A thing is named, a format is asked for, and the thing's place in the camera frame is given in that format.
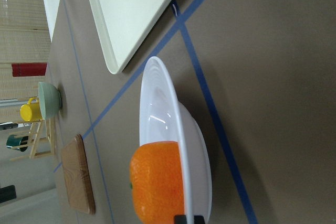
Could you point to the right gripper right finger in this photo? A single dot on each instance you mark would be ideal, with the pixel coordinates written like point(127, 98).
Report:
point(199, 219)

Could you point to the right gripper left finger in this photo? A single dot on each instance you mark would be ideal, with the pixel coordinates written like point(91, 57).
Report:
point(180, 219)

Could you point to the orange mandarin fruit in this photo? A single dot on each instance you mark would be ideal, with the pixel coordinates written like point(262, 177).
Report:
point(157, 184)

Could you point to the white round plate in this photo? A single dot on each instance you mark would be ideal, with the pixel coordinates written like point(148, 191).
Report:
point(162, 117)

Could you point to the brown wooden tray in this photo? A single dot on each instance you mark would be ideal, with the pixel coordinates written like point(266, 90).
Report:
point(77, 177)

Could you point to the cream bear tray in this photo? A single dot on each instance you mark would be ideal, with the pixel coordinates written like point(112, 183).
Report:
point(122, 26)

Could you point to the wooden cup rack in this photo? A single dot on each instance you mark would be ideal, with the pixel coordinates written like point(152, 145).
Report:
point(40, 132)

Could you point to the light green bowl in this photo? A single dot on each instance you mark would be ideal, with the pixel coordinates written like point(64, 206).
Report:
point(49, 99)

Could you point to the yellow cup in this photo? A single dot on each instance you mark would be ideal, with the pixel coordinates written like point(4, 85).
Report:
point(31, 110)

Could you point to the dark green cup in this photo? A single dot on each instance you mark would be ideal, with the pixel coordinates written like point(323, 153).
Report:
point(14, 140)

